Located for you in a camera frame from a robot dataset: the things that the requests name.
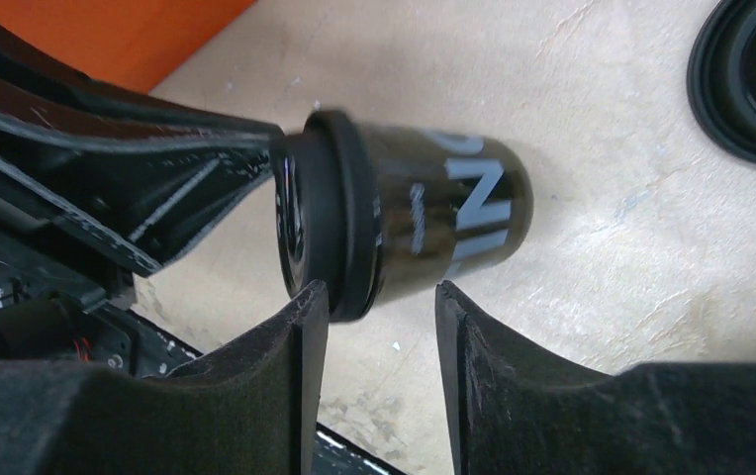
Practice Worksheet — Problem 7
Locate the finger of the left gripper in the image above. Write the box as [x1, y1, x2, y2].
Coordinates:
[0, 25, 283, 152]

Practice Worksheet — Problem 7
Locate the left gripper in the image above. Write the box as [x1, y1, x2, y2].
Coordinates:
[0, 94, 280, 367]

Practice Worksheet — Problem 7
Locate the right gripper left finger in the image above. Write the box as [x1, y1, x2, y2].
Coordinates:
[0, 281, 329, 474]

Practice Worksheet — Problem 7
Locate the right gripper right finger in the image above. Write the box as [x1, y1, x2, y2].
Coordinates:
[434, 282, 756, 474]

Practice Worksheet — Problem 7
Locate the orange paper bag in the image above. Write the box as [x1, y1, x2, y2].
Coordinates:
[0, 0, 253, 92]

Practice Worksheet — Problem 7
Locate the black cup lid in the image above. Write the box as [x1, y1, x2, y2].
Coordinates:
[271, 109, 380, 323]
[687, 1, 756, 164]

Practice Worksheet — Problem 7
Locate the black cup lid front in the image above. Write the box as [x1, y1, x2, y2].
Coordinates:
[687, 1, 756, 164]

